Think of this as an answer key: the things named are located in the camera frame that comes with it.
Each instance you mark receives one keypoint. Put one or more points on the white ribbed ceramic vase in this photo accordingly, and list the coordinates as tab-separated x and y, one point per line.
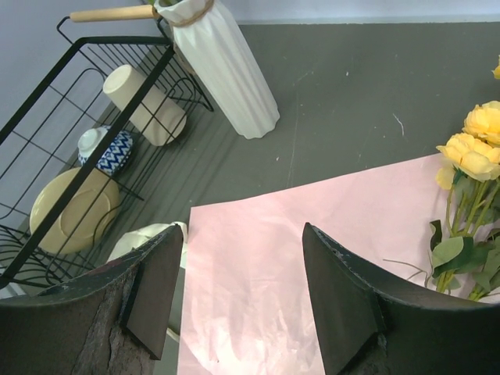
211	42

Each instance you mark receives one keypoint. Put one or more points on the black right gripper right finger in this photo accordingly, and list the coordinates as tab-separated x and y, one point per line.
369	321

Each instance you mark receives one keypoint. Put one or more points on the black wire basket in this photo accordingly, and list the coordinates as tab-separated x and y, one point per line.
67	121

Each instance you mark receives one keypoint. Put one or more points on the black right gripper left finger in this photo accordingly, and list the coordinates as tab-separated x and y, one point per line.
110	320

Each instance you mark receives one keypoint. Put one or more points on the yellow rose stem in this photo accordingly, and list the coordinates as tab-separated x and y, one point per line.
465	244

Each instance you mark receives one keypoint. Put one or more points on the cream ceramic plate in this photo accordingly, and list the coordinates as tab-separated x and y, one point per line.
85	217

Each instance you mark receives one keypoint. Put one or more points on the pink wrapping paper sheet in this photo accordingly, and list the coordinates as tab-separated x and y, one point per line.
247	308

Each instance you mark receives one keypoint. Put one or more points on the beige paper cup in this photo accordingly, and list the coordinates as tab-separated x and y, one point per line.
158	118

